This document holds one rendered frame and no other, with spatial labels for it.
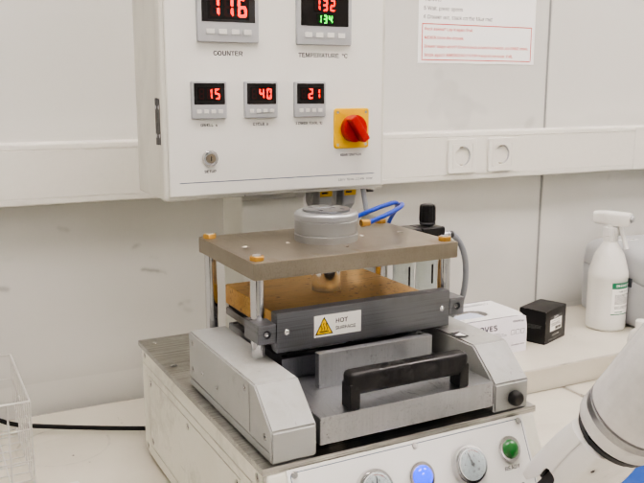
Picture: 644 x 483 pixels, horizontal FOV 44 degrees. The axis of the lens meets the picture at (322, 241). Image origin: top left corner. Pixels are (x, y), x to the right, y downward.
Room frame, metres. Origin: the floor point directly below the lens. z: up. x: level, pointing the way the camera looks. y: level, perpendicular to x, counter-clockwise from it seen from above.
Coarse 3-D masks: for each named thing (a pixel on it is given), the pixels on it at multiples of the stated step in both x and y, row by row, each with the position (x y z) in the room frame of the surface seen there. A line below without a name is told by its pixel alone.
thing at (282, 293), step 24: (240, 288) 0.97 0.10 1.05; (264, 288) 0.97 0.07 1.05; (288, 288) 0.97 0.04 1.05; (312, 288) 0.97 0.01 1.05; (336, 288) 0.96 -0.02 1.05; (360, 288) 0.97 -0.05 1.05; (384, 288) 0.97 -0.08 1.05; (408, 288) 0.97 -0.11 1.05; (240, 312) 0.96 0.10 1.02; (264, 312) 0.89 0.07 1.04
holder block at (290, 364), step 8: (232, 328) 0.99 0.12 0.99; (240, 328) 0.97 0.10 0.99; (392, 336) 0.94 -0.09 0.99; (400, 336) 0.94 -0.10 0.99; (352, 344) 0.91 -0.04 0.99; (272, 352) 0.88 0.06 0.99; (304, 352) 0.88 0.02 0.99; (312, 352) 0.88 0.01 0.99; (280, 360) 0.86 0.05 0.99; (288, 360) 0.86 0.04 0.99; (296, 360) 0.86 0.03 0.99; (304, 360) 0.87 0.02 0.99; (312, 360) 0.87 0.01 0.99; (288, 368) 0.86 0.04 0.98; (296, 368) 0.86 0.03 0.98; (304, 368) 0.87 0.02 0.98; (312, 368) 0.87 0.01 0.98; (296, 376) 0.86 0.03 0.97; (304, 376) 0.87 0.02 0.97
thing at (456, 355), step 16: (448, 352) 0.83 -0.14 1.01; (464, 352) 0.84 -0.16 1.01; (352, 368) 0.78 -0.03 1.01; (368, 368) 0.78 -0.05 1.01; (384, 368) 0.79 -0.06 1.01; (400, 368) 0.79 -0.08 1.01; (416, 368) 0.80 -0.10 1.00; (432, 368) 0.81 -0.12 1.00; (448, 368) 0.82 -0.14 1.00; (464, 368) 0.83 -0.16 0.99; (352, 384) 0.77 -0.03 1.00; (368, 384) 0.77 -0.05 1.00; (384, 384) 0.78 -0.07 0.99; (400, 384) 0.79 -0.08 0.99; (464, 384) 0.83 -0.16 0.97; (352, 400) 0.77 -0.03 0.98
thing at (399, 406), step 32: (320, 352) 0.83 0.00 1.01; (352, 352) 0.85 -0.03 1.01; (384, 352) 0.87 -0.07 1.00; (416, 352) 0.89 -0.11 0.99; (320, 384) 0.83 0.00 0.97; (416, 384) 0.84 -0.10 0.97; (448, 384) 0.84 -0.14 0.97; (480, 384) 0.84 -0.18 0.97; (320, 416) 0.75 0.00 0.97; (352, 416) 0.77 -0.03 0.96; (384, 416) 0.78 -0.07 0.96; (416, 416) 0.80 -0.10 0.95
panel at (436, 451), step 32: (512, 416) 0.86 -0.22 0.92; (384, 448) 0.78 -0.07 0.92; (416, 448) 0.79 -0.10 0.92; (448, 448) 0.81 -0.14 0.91; (480, 448) 0.82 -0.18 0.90; (288, 480) 0.72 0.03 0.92; (320, 480) 0.74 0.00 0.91; (352, 480) 0.75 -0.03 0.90; (448, 480) 0.79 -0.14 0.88; (512, 480) 0.82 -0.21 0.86
